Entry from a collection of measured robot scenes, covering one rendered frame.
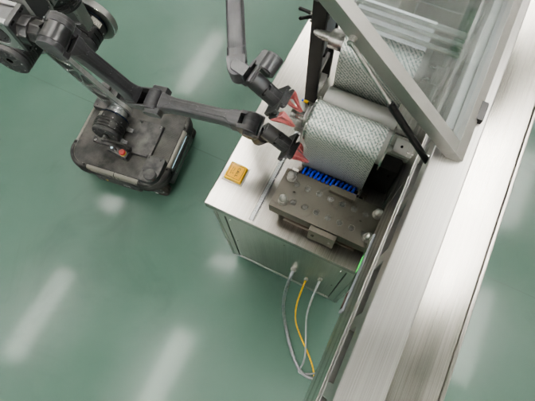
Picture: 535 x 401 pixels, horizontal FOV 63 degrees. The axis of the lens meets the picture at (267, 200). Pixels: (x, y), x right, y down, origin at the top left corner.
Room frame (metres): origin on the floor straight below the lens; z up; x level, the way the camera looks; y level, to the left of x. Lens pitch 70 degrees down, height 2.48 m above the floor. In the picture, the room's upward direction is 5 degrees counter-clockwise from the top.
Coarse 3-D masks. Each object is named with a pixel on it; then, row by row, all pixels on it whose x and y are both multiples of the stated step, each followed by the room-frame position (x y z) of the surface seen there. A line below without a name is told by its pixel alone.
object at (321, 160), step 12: (312, 156) 0.65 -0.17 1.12; (324, 156) 0.63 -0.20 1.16; (336, 156) 0.61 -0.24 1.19; (312, 168) 0.64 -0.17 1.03; (324, 168) 0.62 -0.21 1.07; (336, 168) 0.60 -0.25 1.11; (348, 168) 0.58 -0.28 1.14; (360, 168) 0.56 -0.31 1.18; (348, 180) 0.58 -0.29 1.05; (360, 180) 0.56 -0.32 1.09
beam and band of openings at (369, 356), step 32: (512, 32) 0.67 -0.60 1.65; (480, 128) 0.43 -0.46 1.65; (448, 160) 0.36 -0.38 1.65; (416, 192) 0.30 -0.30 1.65; (448, 192) 0.29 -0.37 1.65; (416, 224) 0.23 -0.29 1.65; (448, 224) 0.22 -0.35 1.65; (384, 256) 0.19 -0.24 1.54; (416, 256) 0.16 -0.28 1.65; (384, 288) 0.11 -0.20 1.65; (416, 288) 0.10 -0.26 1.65; (352, 320) 0.07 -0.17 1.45; (384, 320) 0.05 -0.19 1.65; (352, 352) 0.00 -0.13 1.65; (384, 352) 0.00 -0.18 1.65; (352, 384) -0.05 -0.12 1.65; (384, 384) -0.06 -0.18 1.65
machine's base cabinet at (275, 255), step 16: (224, 224) 0.57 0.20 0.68; (240, 224) 0.52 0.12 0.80; (240, 240) 0.54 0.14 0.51; (256, 240) 0.49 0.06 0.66; (272, 240) 0.45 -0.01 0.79; (240, 256) 0.55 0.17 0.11; (256, 256) 0.50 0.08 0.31; (272, 256) 0.45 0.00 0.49; (288, 256) 0.41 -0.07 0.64; (304, 256) 0.38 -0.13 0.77; (288, 272) 0.41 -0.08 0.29; (304, 272) 0.37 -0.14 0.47; (320, 272) 0.33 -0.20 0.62; (336, 272) 0.31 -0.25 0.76; (320, 288) 0.32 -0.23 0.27; (336, 288) 0.28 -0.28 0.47
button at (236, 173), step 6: (234, 162) 0.74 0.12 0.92; (228, 168) 0.72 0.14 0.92; (234, 168) 0.72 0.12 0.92; (240, 168) 0.72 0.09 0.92; (246, 168) 0.71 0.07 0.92; (228, 174) 0.69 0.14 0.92; (234, 174) 0.69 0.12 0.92; (240, 174) 0.69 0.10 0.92; (234, 180) 0.67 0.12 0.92; (240, 180) 0.66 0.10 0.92
